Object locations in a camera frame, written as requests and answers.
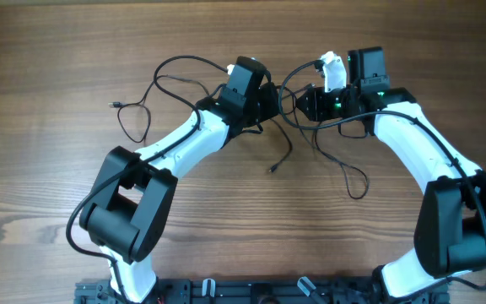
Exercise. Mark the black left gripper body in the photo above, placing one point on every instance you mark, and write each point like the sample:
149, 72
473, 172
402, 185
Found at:
268, 105

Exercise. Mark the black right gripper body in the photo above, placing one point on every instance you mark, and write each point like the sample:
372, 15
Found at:
334, 105

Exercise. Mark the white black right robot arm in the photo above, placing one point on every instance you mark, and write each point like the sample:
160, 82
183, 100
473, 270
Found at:
449, 240

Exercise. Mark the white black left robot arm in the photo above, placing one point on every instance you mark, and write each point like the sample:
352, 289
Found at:
126, 211

